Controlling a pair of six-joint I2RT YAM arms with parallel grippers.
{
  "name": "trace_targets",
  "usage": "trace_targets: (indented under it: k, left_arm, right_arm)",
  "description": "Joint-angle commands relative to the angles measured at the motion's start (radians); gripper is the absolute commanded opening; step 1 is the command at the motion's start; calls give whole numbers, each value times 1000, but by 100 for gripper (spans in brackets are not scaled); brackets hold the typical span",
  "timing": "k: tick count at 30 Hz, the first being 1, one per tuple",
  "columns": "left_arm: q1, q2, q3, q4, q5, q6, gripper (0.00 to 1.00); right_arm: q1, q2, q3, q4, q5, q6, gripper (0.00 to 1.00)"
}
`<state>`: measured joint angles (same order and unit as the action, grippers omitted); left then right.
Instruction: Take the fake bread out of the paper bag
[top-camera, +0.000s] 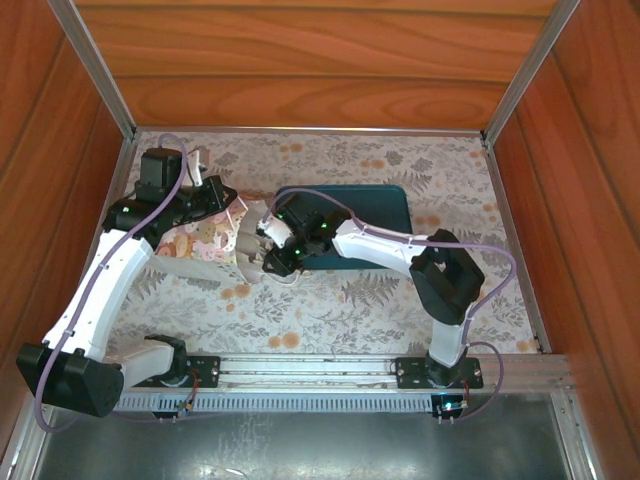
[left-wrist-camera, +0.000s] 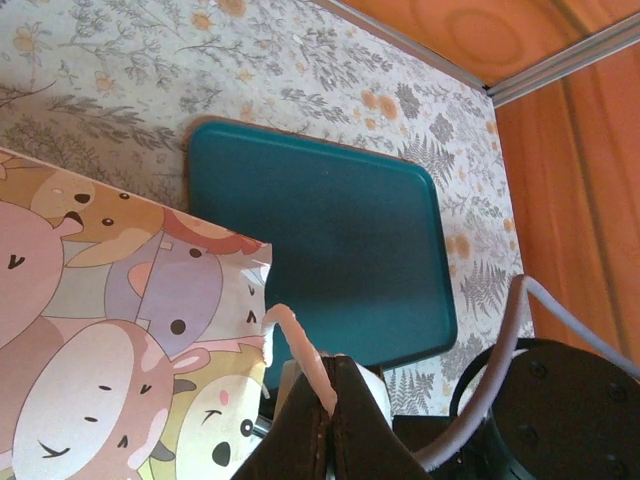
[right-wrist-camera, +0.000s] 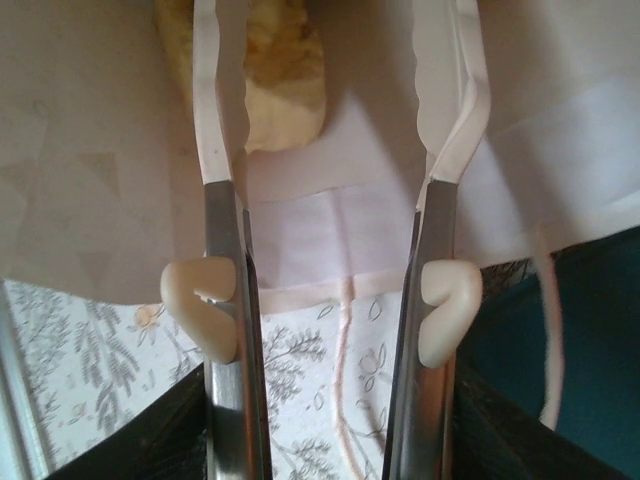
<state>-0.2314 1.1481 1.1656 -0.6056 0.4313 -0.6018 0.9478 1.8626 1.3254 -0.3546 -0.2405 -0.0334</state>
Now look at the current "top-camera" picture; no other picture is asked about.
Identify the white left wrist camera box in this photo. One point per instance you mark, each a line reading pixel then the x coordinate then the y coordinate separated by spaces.
pixel 198 167

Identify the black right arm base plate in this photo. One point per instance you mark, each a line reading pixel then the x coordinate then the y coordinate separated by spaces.
pixel 410 372

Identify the aluminium mounting rail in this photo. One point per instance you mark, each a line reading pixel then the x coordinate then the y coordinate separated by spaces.
pixel 300 367

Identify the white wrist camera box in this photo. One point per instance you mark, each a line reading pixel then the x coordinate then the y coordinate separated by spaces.
pixel 274 232
pixel 198 167

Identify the aluminium frame post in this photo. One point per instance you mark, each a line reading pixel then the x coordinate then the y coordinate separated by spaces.
pixel 530 65
pixel 95 65

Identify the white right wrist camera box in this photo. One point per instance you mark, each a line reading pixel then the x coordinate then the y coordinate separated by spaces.
pixel 274 232

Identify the floral patterned tablecloth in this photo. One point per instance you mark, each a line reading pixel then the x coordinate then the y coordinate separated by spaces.
pixel 350 310

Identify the aluminium frame crossbar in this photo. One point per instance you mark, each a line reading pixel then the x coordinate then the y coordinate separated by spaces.
pixel 300 129

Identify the dark green plastic tray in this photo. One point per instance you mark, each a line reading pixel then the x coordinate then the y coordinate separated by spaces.
pixel 380 210

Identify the white patterned paper bag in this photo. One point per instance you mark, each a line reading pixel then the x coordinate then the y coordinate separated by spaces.
pixel 200 240

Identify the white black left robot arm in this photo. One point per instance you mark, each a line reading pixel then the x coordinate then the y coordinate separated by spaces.
pixel 100 300

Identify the grey metal plate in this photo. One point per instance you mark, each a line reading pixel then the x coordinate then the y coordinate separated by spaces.
pixel 300 450

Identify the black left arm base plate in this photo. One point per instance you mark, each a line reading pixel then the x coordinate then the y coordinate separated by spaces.
pixel 205 370

